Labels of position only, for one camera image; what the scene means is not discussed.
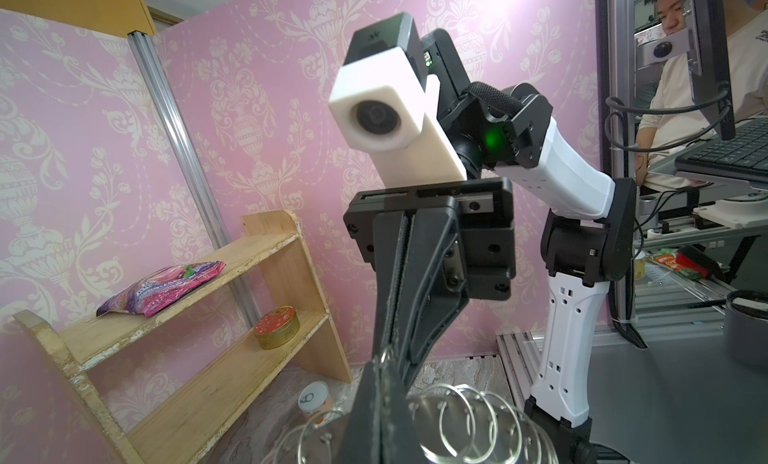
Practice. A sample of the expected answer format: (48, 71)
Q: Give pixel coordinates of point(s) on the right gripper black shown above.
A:
(431, 247)

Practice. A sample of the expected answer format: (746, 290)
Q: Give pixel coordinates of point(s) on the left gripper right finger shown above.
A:
(402, 443)

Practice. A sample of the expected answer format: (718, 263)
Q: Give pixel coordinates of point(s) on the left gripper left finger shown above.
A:
(362, 439)

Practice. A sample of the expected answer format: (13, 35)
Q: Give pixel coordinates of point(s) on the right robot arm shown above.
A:
(586, 243)

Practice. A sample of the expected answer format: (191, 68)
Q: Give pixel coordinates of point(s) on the white lid small jar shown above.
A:
(315, 401)

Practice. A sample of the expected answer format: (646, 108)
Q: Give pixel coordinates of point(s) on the wooden two-tier shelf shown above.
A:
(223, 366)

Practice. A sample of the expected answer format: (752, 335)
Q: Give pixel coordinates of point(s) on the red lid gold tin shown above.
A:
(277, 327)

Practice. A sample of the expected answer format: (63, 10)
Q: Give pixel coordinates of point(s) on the pink snack bag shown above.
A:
(152, 294)

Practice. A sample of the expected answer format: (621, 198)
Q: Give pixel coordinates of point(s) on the grey round container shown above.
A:
(745, 327)

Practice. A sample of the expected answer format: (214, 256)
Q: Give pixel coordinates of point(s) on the black keyboard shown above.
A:
(742, 158)

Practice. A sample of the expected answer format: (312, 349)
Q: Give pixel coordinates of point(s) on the seated person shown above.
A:
(660, 137)

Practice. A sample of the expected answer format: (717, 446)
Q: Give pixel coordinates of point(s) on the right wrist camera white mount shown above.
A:
(385, 104)

